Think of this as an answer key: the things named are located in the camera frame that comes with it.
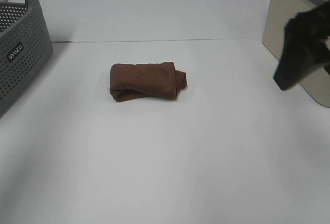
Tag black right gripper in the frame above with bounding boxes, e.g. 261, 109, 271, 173
273, 2, 329, 91

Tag brown towel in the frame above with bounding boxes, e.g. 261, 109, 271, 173
109, 62, 188, 102

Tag beige plastic bin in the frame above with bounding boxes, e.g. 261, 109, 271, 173
262, 0, 329, 107

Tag grey perforated plastic basket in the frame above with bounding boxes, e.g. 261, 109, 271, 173
1, 0, 53, 114

